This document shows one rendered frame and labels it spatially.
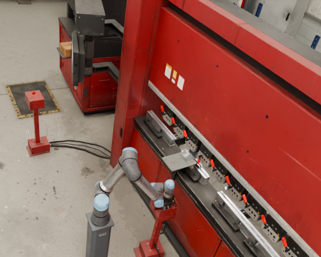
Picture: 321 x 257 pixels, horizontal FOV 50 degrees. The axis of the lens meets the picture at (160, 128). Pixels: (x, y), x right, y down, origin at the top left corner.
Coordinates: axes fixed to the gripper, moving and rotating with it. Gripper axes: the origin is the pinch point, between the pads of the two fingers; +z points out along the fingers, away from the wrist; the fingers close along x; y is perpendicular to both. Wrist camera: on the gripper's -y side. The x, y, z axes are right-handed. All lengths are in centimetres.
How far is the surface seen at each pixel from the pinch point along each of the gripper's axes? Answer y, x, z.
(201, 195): 32.6, -2.0, -11.5
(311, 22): 424, 318, -8
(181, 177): 24.4, 21.2, -12.2
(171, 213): 5.2, -4.8, 0.3
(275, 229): 53, -67, -43
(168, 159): 14.8, 32.8, -25.7
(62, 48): -44, 238, -39
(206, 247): 30.0, -31.0, 23.8
